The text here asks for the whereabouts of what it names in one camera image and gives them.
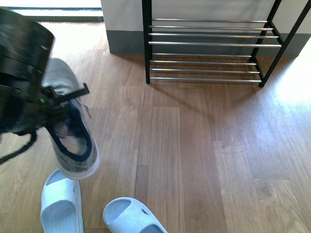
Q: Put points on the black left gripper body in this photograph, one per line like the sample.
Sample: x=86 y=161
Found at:
x=25 y=105

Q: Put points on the black metal shoe rack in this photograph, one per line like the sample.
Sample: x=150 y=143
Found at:
x=216 y=50

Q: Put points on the dark window frame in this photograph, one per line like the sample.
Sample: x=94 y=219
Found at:
x=60 y=14

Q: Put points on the grey sneaker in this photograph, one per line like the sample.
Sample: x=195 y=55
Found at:
x=75 y=149

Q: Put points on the white slide sandal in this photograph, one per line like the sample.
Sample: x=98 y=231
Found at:
x=129 y=215
x=61 y=205

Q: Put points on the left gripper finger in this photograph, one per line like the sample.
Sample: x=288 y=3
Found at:
x=72 y=95

